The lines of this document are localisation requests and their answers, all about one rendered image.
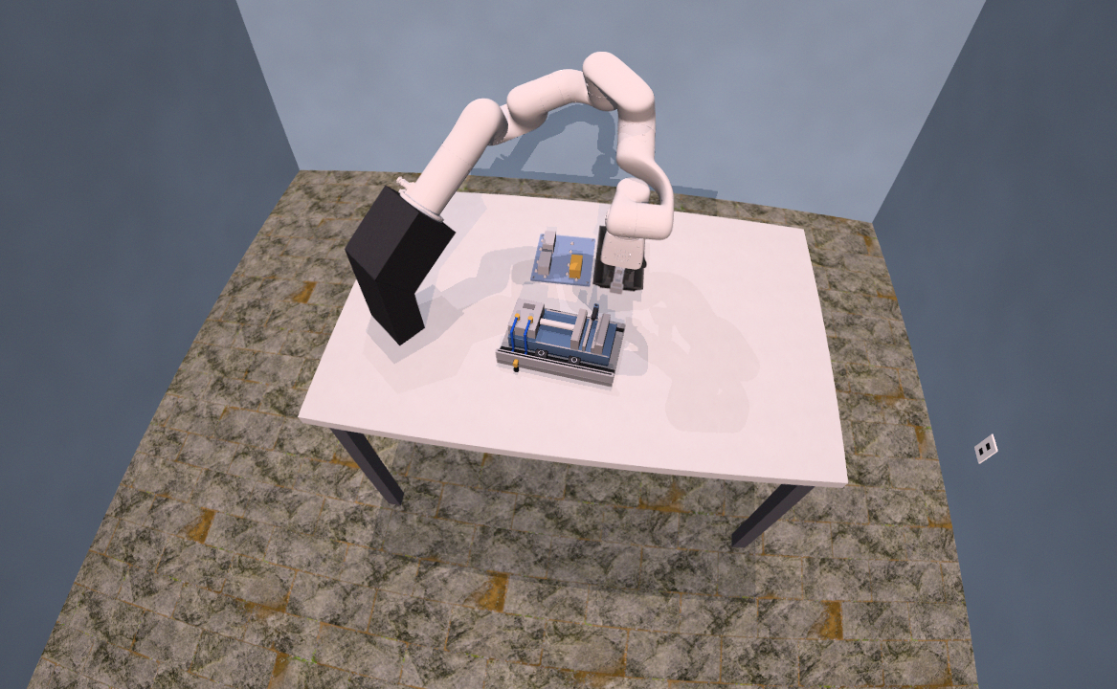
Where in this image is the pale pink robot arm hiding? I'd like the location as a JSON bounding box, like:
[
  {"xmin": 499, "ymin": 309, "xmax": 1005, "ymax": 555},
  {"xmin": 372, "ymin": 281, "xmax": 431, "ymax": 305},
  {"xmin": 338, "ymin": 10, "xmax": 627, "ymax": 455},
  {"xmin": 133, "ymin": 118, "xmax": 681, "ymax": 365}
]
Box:
[{"xmin": 397, "ymin": 52, "xmax": 674, "ymax": 240}]

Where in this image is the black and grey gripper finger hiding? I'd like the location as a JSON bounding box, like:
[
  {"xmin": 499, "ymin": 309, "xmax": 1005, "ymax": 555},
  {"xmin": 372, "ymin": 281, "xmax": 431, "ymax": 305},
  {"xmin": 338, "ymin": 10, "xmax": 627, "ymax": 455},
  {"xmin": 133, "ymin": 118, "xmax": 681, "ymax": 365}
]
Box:
[
  {"xmin": 596, "ymin": 250, "xmax": 615, "ymax": 283},
  {"xmin": 622, "ymin": 259, "xmax": 647, "ymax": 284}
]

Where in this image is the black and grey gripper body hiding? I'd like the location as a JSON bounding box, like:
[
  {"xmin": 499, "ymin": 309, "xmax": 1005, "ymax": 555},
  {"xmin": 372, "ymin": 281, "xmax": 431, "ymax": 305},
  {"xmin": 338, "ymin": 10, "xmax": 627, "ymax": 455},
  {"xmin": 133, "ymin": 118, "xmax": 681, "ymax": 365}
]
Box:
[{"xmin": 601, "ymin": 232, "xmax": 645, "ymax": 270}]

